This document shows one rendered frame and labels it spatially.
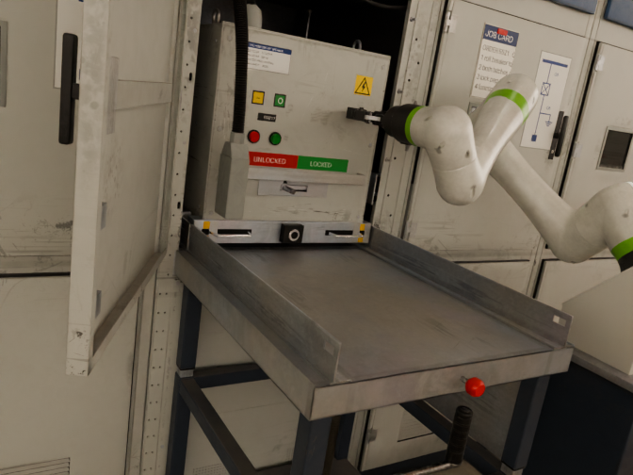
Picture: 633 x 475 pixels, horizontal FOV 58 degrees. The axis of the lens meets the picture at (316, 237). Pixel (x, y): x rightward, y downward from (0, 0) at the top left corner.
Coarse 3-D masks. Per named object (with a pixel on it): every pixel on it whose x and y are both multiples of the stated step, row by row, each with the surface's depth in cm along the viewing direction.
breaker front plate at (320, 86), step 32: (224, 32) 133; (256, 32) 137; (224, 64) 135; (320, 64) 147; (352, 64) 152; (384, 64) 157; (224, 96) 137; (288, 96) 145; (320, 96) 150; (352, 96) 155; (224, 128) 139; (256, 128) 143; (288, 128) 148; (320, 128) 153; (352, 128) 158; (352, 160) 161; (256, 192) 148; (288, 192) 153; (320, 192) 158; (352, 192) 164
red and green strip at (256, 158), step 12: (252, 156) 145; (264, 156) 147; (276, 156) 148; (288, 156) 150; (300, 156) 152; (312, 156) 154; (300, 168) 153; (312, 168) 155; (324, 168) 157; (336, 168) 159
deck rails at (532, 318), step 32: (192, 224) 140; (224, 256) 122; (384, 256) 163; (416, 256) 153; (256, 288) 109; (448, 288) 142; (480, 288) 134; (288, 320) 98; (512, 320) 126; (544, 320) 119; (320, 352) 89
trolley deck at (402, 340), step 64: (192, 256) 138; (256, 256) 146; (320, 256) 155; (256, 320) 106; (320, 320) 110; (384, 320) 115; (448, 320) 121; (320, 384) 86; (384, 384) 92; (448, 384) 100
